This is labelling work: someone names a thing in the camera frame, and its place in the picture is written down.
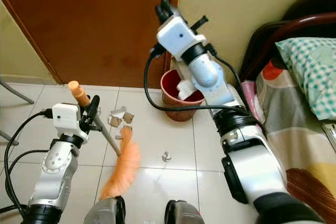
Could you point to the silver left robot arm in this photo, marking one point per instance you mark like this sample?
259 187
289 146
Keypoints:
55 167

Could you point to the grey left robot leg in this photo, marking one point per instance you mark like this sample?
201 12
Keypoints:
104 212

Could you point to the patterned multicolour bed blanket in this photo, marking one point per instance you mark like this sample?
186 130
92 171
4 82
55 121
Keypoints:
289 135

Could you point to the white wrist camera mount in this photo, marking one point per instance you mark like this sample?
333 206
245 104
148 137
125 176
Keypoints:
67 120
181 35

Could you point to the small silver foil scrap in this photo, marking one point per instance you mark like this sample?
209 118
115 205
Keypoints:
166 156

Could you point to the white crumpled paper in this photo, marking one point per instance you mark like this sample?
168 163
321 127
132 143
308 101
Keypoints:
189 90

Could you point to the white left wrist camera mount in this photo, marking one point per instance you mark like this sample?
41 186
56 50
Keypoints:
67 120

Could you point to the brown cardboard scrap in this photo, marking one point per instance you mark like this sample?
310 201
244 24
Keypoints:
127 117

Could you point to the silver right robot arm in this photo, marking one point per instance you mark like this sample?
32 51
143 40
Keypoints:
257 171

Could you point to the brown cardboard piece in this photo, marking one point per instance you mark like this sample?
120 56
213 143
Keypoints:
184 72

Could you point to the green checkered pillow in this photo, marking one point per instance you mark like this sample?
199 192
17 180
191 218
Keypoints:
310 72

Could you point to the grey right robot leg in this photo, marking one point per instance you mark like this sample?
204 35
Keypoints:
184 213

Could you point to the red plastic waste bin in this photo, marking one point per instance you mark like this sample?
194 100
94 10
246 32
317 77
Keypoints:
176 109

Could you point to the orange bristle broom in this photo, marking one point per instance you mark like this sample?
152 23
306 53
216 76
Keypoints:
126 163

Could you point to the grey metal chair frame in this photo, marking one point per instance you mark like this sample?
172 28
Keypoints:
17 92

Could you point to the dark maroon bed headboard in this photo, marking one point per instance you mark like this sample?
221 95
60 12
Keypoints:
310 9

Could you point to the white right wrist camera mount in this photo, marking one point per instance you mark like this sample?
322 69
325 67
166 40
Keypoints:
181 35

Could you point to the grey robot leg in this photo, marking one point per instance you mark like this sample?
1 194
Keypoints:
104 212
184 213

